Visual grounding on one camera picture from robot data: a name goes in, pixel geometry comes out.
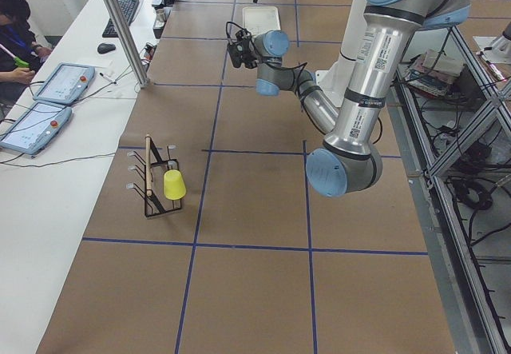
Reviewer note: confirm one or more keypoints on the stack of books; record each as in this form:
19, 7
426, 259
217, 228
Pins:
433, 73

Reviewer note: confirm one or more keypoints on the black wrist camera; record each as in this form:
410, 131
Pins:
236, 52

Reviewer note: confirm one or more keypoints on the yellow cup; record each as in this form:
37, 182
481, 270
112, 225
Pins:
174, 186

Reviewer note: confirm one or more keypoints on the black wire cup rack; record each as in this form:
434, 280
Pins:
151, 169

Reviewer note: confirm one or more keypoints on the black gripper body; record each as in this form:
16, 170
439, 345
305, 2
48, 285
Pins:
248, 50

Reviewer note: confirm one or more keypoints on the metal cup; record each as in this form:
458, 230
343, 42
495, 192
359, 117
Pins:
160, 16

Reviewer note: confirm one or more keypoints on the person in dark clothes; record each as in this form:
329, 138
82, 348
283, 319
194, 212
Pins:
21, 55

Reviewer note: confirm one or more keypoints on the far teach pendant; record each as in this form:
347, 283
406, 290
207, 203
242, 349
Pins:
66, 84

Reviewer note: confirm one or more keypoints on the teach pendant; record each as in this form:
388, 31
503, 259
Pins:
66, 84
36, 128

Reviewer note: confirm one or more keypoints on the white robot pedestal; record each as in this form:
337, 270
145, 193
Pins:
335, 80

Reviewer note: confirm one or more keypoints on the aluminium frame post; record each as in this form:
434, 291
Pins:
127, 42

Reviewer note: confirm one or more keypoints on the near teach pendant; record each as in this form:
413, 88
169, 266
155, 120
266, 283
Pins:
36, 128

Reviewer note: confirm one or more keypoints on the black computer mouse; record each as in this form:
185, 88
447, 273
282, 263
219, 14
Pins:
104, 48

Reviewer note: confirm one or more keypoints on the cream bear tray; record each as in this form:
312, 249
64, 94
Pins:
260, 19

